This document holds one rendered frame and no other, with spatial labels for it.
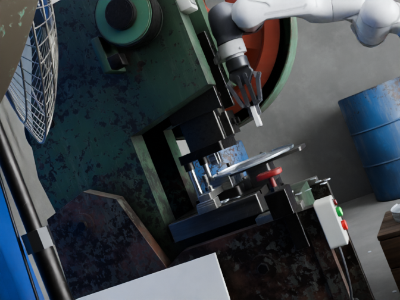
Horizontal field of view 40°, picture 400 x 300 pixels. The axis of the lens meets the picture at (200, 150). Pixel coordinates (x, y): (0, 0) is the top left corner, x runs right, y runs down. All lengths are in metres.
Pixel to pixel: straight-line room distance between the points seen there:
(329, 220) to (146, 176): 0.59
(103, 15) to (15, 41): 1.12
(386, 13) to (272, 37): 0.56
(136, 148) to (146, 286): 0.43
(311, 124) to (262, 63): 3.00
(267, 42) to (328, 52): 2.97
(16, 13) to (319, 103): 4.65
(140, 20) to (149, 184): 0.51
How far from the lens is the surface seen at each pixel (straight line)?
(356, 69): 5.09
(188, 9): 1.72
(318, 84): 5.11
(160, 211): 1.75
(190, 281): 1.67
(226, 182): 1.79
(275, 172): 1.46
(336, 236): 1.56
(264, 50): 2.16
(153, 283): 1.72
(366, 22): 1.76
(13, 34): 0.55
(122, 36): 1.63
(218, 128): 1.78
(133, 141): 1.76
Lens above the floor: 0.86
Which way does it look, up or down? 1 degrees up
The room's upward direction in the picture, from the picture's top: 22 degrees counter-clockwise
